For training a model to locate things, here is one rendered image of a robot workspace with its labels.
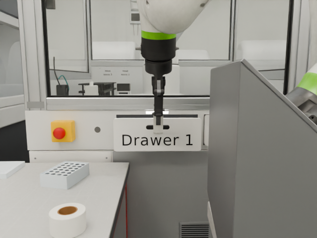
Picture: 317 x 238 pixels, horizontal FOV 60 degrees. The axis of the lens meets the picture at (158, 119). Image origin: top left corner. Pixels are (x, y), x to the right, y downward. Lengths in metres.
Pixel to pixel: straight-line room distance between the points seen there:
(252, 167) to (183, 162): 0.68
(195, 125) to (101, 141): 0.35
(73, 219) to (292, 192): 0.38
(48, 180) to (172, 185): 0.45
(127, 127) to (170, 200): 0.34
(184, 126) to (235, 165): 0.56
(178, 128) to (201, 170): 0.22
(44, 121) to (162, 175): 0.47
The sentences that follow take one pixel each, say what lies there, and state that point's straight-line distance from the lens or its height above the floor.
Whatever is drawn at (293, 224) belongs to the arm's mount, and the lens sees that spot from 0.41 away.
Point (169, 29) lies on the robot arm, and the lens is 0.58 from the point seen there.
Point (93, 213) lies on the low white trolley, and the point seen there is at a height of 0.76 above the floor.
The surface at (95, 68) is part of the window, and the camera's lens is 1.01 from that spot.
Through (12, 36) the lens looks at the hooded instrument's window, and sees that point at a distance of 1.84.
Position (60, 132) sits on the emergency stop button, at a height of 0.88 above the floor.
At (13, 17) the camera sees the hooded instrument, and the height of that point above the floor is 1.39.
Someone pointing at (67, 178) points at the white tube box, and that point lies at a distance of 0.80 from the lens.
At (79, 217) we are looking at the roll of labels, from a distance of 0.58.
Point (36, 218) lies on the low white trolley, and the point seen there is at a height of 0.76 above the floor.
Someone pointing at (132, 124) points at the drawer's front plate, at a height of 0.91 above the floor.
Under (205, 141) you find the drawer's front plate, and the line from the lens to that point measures 1.00.
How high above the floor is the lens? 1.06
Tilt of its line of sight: 9 degrees down
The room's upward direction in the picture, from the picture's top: straight up
